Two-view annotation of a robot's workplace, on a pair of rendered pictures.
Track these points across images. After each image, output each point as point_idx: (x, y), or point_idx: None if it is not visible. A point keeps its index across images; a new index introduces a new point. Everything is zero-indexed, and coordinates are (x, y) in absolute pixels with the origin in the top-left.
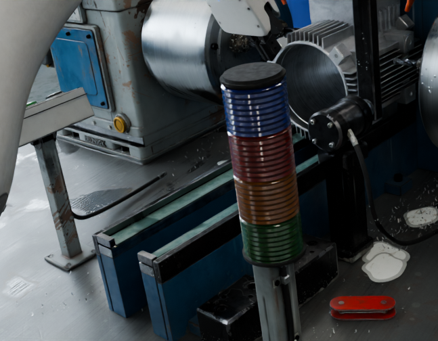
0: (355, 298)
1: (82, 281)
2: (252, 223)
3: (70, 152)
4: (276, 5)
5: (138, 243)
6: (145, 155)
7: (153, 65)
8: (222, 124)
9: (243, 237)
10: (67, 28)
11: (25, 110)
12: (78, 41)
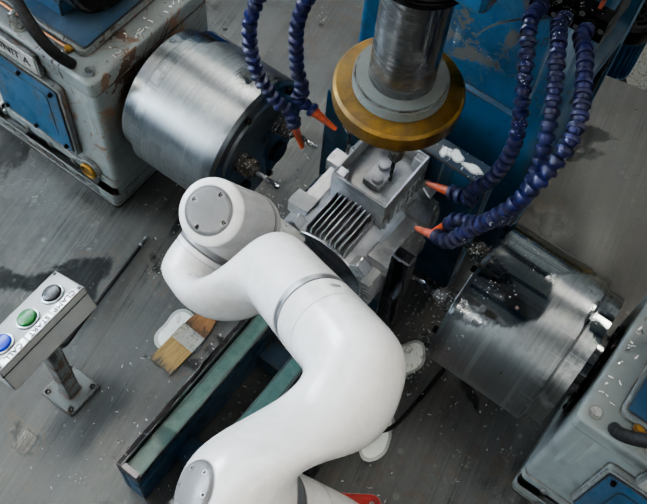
0: (348, 496)
1: (90, 436)
2: None
3: (19, 160)
4: (303, 238)
5: (158, 459)
6: (119, 201)
7: (137, 153)
8: None
9: None
10: (16, 67)
11: (30, 342)
12: (34, 87)
